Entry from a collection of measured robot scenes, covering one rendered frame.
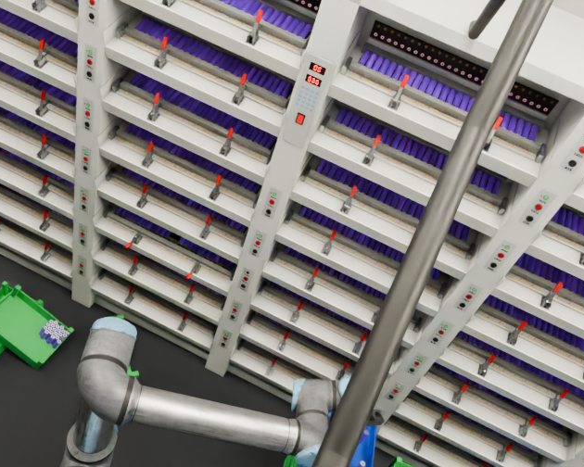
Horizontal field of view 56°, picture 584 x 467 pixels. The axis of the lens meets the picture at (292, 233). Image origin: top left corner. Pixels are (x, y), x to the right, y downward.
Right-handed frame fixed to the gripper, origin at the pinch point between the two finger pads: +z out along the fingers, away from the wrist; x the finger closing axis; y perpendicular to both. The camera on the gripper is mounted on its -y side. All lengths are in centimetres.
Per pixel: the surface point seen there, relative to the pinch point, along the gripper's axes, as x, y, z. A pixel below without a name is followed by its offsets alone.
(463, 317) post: -18, -44, -28
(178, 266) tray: -80, 43, -8
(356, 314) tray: -37.2, -15.4, -13.1
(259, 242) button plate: -62, 14, -34
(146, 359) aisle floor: -72, 64, 42
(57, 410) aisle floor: -54, 99, 32
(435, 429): -6, -43, 34
